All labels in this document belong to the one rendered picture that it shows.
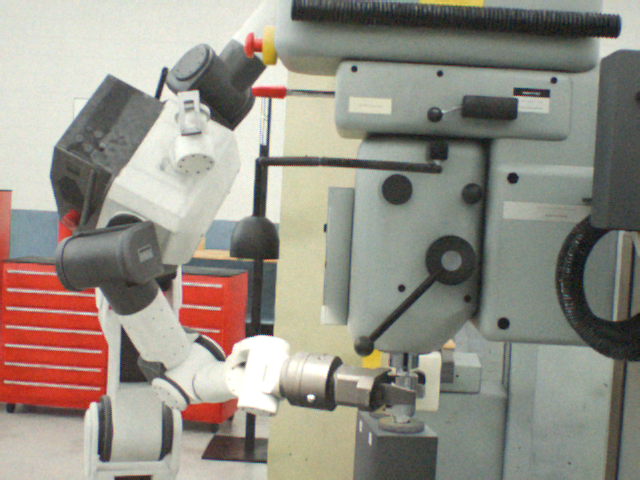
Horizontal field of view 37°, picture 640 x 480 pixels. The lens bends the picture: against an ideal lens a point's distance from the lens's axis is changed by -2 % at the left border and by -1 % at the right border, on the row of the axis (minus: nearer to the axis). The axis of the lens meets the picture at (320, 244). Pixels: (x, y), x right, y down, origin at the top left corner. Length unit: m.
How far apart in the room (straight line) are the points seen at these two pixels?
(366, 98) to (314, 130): 1.85
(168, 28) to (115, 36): 0.59
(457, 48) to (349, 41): 0.15
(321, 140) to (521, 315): 1.90
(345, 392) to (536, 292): 0.33
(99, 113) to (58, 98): 9.23
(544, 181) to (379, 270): 0.26
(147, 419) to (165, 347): 0.36
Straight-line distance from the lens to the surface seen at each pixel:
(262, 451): 5.79
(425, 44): 1.38
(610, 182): 1.16
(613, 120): 1.16
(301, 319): 3.24
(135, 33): 10.90
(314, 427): 3.30
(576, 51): 1.41
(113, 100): 1.82
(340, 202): 1.47
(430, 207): 1.40
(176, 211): 1.70
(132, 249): 1.63
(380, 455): 1.87
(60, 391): 6.48
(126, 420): 2.08
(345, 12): 1.35
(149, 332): 1.72
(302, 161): 1.30
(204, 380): 1.72
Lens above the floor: 1.54
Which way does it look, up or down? 3 degrees down
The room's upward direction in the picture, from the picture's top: 3 degrees clockwise
